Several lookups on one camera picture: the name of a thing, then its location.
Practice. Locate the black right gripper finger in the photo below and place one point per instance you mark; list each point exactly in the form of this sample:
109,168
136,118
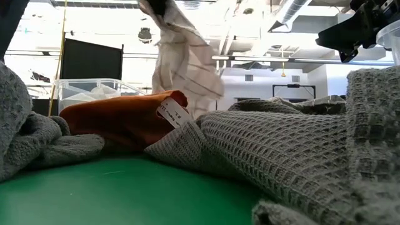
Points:
347,34
347,55

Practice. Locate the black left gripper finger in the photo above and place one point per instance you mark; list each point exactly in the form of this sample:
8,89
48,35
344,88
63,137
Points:
157,6

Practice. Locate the clear plastic bin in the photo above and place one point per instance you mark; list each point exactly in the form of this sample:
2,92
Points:
392,37
67,90

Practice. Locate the grey white-checked towel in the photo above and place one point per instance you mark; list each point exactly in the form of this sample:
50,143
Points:
322,104

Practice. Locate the white red-checked towel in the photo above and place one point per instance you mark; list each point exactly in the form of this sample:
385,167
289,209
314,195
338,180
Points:
187,62

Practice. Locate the plain white towel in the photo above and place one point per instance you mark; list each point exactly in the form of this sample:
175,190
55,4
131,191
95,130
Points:
97,93

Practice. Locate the dark grey waffle towel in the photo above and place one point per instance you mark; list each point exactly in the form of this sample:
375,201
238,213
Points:
281,150

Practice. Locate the orange towel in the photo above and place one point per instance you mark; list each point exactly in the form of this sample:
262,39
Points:
118,118

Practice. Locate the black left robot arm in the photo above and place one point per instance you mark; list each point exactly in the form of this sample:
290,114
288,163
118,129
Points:
12,25

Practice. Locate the black ceiling fixture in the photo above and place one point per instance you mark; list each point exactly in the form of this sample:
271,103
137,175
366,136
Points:
145,36

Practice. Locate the black panel board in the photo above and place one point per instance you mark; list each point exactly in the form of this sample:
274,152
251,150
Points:
90,59

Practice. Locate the silver ceiling duct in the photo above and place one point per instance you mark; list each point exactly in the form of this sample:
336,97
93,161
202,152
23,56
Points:
290,12

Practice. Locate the black frame stand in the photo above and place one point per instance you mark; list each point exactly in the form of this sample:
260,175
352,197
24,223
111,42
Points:
293,85

